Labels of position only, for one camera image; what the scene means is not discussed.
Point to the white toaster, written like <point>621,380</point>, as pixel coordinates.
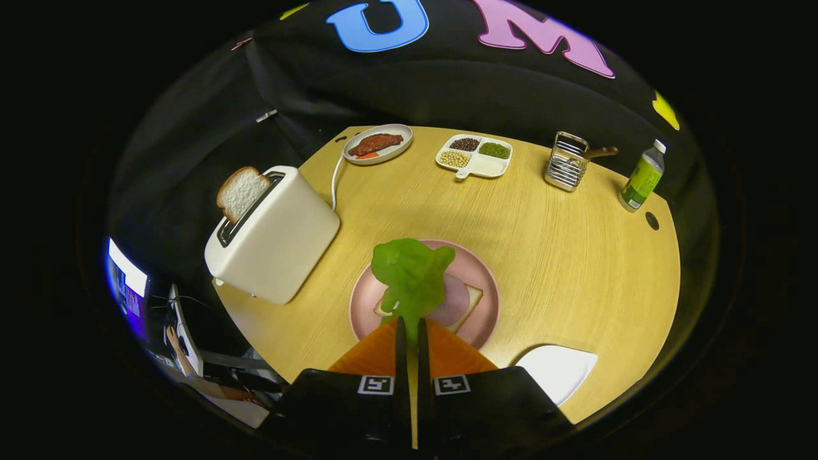
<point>275,249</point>

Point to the white leaf-shaped plate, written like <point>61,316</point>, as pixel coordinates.
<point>556,370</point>

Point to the small round white plate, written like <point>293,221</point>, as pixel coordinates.
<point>391,153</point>

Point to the pile of green beans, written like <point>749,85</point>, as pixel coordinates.
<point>494,150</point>

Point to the copper metal clip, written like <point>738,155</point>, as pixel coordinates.
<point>241,43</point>

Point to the computer monitor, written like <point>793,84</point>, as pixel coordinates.
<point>128,284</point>

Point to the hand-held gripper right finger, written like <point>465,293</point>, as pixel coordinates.
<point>424,358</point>

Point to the toasted bread slice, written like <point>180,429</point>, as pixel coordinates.
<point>241,191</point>

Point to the pile of dark beans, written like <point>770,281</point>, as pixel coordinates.
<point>465,144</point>

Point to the pink ham slice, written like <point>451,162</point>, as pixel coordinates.
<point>455,300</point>

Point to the green label drink bottle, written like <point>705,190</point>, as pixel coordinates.
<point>642,179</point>

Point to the orange carrot slice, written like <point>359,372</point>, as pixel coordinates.
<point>367,155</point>

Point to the brown cooked meat piece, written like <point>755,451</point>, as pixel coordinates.
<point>376,144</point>

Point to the white divided dish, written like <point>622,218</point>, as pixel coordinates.
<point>489,166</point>

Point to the pink round plate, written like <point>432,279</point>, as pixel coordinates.
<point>479,281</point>

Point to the pile of yellow beans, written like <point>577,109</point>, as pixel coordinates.
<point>454,159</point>

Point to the silver metal clip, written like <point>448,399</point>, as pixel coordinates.
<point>266,115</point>

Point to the white bread slice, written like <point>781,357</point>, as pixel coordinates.
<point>471,300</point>

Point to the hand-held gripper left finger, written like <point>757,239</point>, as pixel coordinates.
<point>401,358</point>

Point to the green lettuce leaf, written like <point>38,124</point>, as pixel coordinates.
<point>412,275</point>

